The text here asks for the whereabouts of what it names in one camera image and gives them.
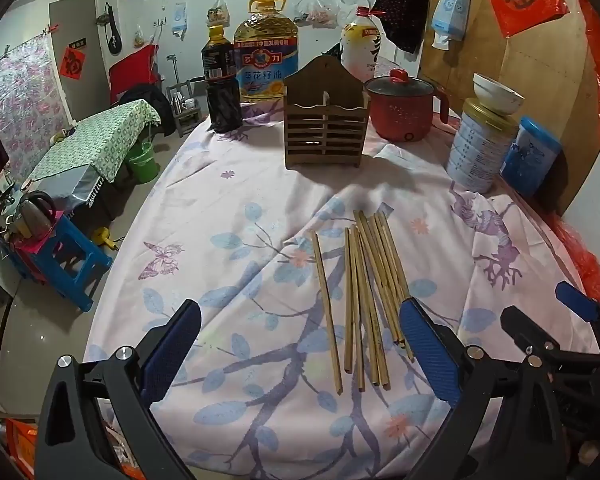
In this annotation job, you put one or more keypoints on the pink floral tablecloth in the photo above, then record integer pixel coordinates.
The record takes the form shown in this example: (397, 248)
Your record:
(230, 200)

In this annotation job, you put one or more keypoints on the milk powder tin gold lid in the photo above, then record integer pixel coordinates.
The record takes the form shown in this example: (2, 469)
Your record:
(480, 150)

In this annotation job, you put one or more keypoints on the red electric cooking pot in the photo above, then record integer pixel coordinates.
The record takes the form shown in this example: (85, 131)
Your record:
(405, 120)

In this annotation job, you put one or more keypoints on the blue white plastic bag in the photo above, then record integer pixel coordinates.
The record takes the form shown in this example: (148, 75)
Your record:
(452, 10)

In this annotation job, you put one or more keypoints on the metal kettle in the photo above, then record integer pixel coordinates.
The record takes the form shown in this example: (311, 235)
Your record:
(32, 215)

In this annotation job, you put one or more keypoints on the white plastic bottle red cap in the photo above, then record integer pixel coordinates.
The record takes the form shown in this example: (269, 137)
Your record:
(361, 50)

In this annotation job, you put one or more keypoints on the red door decoration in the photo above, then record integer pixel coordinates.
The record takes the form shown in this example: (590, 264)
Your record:
(72, 64)

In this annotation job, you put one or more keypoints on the green plastic bucket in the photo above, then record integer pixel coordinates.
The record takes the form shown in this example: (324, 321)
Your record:
(142, 162)

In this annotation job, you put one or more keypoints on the bunch of wooden chopsticks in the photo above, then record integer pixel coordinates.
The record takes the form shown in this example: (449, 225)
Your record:
(375, 300)

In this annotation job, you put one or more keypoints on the wooden chopstick holder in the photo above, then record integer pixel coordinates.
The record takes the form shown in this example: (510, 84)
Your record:
(325, 125)

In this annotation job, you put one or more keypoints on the yellow hand tool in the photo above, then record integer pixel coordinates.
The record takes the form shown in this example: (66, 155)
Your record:
(104, 240)

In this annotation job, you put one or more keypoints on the black door sign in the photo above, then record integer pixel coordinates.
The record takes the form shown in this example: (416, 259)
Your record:
(78, 43)

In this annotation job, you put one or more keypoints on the orange cardboard box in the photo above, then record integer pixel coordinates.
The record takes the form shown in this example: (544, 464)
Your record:
(25, 440)

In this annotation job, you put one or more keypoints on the large cooking oil bottle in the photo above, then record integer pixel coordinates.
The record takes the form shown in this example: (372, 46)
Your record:
(266, 60)

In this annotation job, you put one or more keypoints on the small hanging plastic bag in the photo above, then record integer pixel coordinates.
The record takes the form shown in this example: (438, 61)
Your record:
(138, 37)

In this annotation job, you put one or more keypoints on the blue plastic canister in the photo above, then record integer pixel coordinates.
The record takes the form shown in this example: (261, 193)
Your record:
(532, 160)

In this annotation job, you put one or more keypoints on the grey door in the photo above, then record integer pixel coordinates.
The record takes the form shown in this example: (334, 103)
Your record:
(75, 25)

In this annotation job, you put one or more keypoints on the white ceramic bowl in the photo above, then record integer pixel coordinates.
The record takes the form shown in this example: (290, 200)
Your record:
(497, 95)

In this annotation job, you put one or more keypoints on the blue plastic stool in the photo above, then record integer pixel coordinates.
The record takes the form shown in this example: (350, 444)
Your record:
(72, 265)

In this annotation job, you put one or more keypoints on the red cloth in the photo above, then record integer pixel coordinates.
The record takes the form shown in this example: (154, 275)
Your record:
(132, 67)

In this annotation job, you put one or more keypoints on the small wooden stand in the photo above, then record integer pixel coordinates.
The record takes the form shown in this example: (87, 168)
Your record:
(185, 117)

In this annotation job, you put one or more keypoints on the pink floral curtain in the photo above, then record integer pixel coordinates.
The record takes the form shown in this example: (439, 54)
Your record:
(25, 105)

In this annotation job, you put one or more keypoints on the small blue white bag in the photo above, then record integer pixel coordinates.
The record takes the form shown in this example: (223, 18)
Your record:
(180, 17)

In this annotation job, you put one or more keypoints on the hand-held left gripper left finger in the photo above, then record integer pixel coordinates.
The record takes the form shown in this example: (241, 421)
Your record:
(172, 345)

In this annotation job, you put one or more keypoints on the clear plastic bag with food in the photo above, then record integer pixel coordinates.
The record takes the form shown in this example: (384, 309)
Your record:
(317, 10)

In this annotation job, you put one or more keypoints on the plywood wall board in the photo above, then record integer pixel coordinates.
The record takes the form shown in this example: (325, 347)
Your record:
(530, 85)

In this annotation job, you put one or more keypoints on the dark soy sauce bottle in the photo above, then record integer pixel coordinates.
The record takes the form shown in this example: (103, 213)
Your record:
(222, 85)

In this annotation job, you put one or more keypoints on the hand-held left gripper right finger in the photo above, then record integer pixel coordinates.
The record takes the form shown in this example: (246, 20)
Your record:
(427, 350)

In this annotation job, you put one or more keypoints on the dark dotted hanging garment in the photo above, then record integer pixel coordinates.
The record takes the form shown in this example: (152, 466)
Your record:
(405, 5)

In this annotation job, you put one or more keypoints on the black hanging bag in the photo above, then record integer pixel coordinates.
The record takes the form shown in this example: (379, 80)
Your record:
(113, 32)

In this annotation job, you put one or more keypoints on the pot lid with red knob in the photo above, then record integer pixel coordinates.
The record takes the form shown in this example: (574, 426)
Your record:
(400, 87)

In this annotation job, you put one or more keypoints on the plastic bag with snacks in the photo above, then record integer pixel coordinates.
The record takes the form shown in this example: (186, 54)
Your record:
(219, 12)

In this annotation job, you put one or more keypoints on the black garment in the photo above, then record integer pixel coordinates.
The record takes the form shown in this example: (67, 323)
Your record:
(147, 107)

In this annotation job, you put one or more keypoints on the red plastic bag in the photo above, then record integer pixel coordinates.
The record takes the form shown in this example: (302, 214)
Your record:
(580, 255)

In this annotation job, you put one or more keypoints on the green patterned table cover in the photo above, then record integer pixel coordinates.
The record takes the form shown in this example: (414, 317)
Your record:
(95, 140)

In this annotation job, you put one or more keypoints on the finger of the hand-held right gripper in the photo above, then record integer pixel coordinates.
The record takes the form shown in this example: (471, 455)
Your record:
(575, 302)
(517, 322)

